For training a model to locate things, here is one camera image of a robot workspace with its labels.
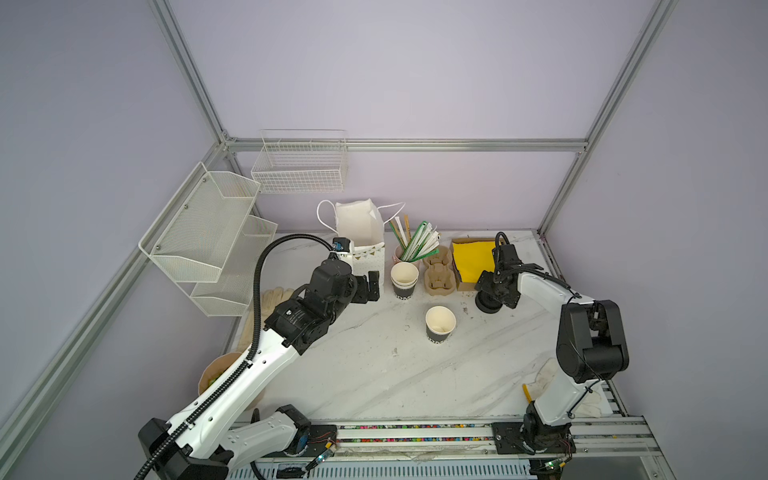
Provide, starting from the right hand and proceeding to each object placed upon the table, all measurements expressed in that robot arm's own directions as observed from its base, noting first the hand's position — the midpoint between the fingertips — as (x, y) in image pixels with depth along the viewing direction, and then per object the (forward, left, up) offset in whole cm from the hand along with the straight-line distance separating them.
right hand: (488, 288), depth 96 cm
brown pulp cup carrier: (+6, +15, -2) cm, 17 cm away
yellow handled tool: (-30, -6, -7) cm, 32 cm away
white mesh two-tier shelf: (-4, +80, +26) cm, 84 cm away
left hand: (-12, +39, +24) cm, 47 cm away
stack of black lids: (-4, +1, -2) cm, 5 cm away
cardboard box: (+3, +6, -3) cm, 8 cm away
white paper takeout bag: (+21, +43, +11) cm, 49 cm away
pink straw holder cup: (+13, +30, +2) cm, 33 cm away
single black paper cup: (-11, +17, -3) cm, 20 cm away
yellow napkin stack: (+17, +2, -4) cm, 18 cm away
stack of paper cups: (+3, +28, +2) cm, 28 cm away
